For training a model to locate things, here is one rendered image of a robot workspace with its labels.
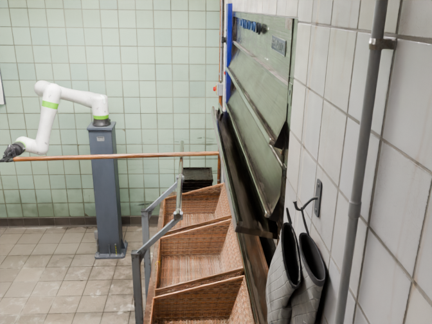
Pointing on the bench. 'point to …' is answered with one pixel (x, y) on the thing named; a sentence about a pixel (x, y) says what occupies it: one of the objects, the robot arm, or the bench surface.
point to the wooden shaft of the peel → (115, 156)
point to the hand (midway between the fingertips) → (4, 159)
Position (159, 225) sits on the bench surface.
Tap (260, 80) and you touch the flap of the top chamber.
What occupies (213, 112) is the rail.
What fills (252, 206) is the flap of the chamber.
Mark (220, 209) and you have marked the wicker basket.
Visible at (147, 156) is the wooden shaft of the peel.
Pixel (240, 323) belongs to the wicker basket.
